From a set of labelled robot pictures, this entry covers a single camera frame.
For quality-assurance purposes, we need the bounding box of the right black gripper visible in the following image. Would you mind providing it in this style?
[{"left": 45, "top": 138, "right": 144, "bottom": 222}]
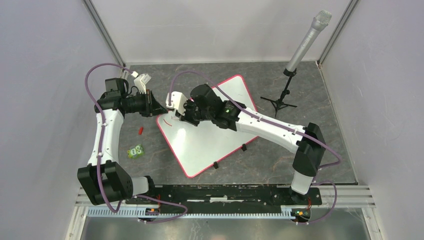
[{"left": 175, "top": 98, "right": 213, "bottom": 128}]

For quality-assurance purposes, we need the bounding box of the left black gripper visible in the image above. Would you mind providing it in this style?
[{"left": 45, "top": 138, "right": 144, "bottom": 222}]
[{"left": 125, "top": 89, "right": 168, "bottom": 118}]

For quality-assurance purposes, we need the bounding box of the white board with pink rim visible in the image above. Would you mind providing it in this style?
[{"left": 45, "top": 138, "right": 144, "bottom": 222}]
[{"left": 155, "top": 74, "right": 260, "bottom": 179}]

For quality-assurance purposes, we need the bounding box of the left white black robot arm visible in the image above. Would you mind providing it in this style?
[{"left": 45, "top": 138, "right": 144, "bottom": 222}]
[{"left": 77, "top": 74, "right": 167, "bottom": 206}]

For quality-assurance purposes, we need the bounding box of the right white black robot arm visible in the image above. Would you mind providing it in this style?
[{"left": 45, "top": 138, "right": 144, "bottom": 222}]
[{"left": 166, "top": 84, "right": 325, "bottom": 204}]

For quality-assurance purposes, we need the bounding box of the small green eraser toy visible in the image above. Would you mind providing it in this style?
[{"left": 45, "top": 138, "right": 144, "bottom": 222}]
[{"left": 127, "top": 144, "right": 145, "bottom": 159}]

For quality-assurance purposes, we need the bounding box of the black microphone tripod stand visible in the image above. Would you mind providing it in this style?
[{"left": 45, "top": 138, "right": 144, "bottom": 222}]
[{"left": 260, "top": 68, "right": 298, "bottom": 118}]

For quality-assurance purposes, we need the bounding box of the silver microphone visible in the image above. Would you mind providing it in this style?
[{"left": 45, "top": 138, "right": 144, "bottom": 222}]
[{"left": 285, "top": 10, "right": 332, "bottom": 73}]

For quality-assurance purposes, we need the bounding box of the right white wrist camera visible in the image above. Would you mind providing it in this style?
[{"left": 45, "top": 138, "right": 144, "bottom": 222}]
[{"left": 165, "top": 91, "right": 189, "bottom": 116}]

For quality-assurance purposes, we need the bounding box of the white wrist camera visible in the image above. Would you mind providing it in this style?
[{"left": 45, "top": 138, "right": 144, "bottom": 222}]
[
  {"left": 165, "top": 91, "right": 189, "bottom": 116},
  {"left": 133, "top": 73, "right": 151, "bottom": 94}
]

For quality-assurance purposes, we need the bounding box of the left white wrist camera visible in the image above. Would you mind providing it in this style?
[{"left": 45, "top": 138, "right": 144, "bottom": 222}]
[{"left": 133, "top": 73, "right": 151, "bottom": 94}]

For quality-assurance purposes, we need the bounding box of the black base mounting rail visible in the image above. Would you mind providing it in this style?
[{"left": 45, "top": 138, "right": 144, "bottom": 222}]
[{"left": 145, "top": 184, "right": 323, "bottom": 215}]

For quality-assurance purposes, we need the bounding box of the white slotted cable duct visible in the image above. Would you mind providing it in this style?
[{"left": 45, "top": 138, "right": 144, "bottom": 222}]
[{"left": 87, "top": 206, "right": 295, "bottom": 220}]

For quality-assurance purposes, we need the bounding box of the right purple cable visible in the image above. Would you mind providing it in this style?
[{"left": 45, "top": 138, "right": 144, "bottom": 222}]
[{"left": 168, "top": 70, "right": 342, "bottom": 225}]

